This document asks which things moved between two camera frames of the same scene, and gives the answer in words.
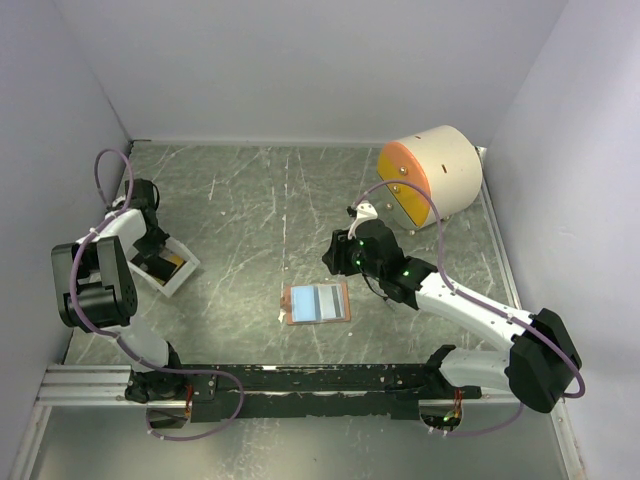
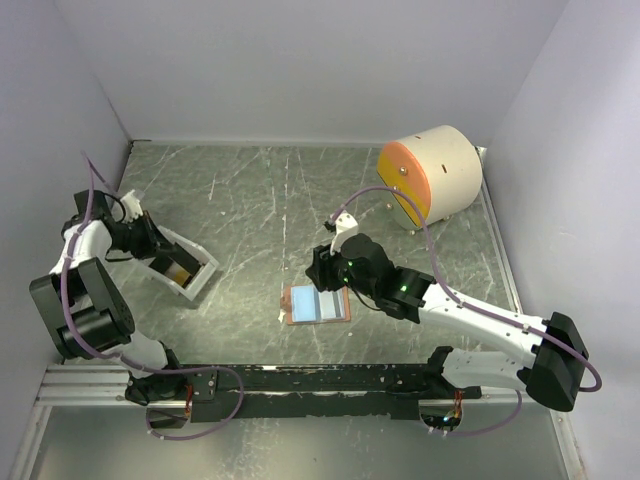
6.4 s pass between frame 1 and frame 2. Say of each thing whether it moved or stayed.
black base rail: stayed
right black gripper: moved
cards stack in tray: stayed
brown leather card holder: stayed
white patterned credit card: stayed
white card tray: moved
